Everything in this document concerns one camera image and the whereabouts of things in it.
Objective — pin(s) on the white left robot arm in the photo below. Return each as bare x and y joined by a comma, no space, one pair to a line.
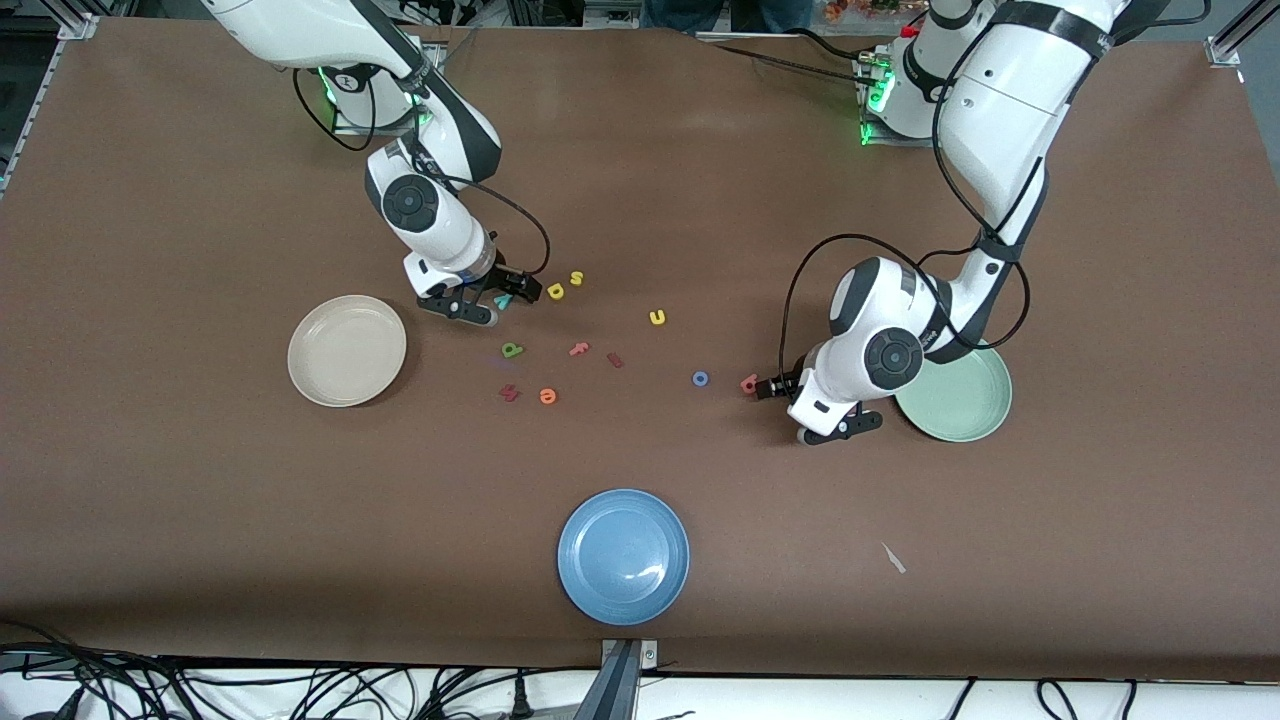
880,340

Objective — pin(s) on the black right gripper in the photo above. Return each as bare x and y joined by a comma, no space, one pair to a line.
510,282

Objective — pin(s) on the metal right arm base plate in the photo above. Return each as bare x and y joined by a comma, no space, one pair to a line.
400,128

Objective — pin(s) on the black frame post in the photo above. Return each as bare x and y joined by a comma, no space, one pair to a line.
525,10

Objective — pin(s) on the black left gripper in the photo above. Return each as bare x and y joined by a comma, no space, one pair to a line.
783,385

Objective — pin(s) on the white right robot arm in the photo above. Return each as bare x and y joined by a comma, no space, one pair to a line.
430,215

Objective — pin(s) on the brown table cover sheet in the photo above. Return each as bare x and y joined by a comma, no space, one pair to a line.
200,500

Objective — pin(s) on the green round plate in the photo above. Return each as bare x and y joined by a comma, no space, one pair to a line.
960,400

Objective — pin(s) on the person in blue jeans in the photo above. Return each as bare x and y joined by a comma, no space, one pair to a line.
690,12

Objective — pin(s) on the beige round plate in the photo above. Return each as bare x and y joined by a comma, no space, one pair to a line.
347,350

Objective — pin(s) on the blue round plate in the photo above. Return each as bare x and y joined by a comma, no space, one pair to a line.
623,556

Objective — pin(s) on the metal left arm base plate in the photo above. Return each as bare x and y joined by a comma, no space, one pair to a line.
885,140

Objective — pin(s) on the orange decorative item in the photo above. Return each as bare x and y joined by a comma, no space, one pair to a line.
850,10

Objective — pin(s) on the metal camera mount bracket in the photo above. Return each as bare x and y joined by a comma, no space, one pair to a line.
625,680

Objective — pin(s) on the black power plug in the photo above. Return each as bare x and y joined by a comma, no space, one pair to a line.
520,700

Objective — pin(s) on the white paper scrap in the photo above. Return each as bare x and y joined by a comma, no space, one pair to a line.
893,558

